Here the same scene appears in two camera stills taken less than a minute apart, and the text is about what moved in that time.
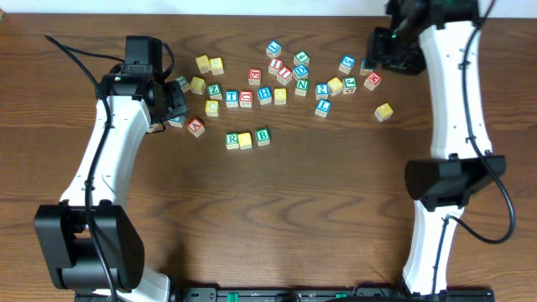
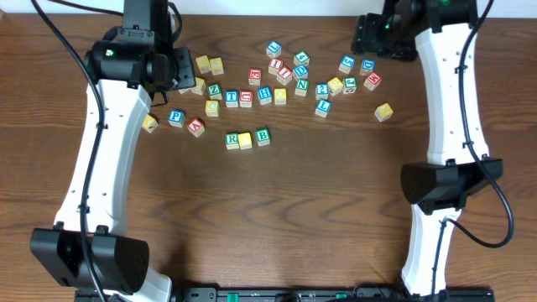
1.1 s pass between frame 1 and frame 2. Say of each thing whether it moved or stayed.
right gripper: moved
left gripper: moved
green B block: stayed
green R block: stayed
